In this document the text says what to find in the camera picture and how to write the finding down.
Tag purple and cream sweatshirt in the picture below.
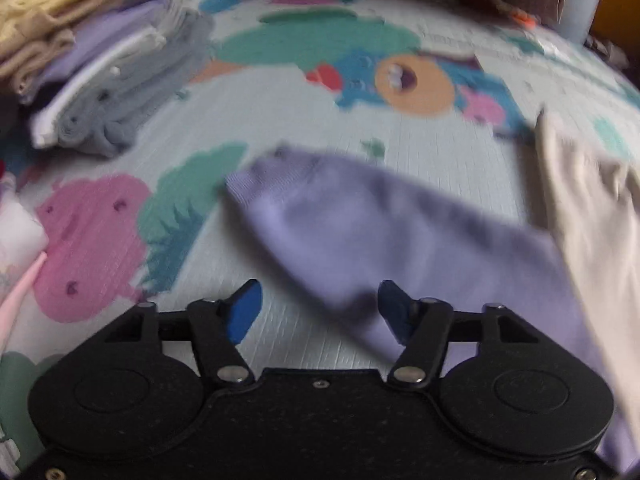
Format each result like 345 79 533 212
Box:
224 109 640 476

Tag pink white folded garments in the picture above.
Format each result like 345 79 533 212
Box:
1 174 48 352

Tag patterned play mat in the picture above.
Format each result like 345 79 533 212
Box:
1 0 639 476

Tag grey folded garment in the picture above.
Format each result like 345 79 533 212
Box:
53 8 214 157

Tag purple white folded garment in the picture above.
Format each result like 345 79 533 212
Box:
21 0 171 105

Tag beige folded garment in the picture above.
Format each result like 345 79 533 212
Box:
1 0 126 96

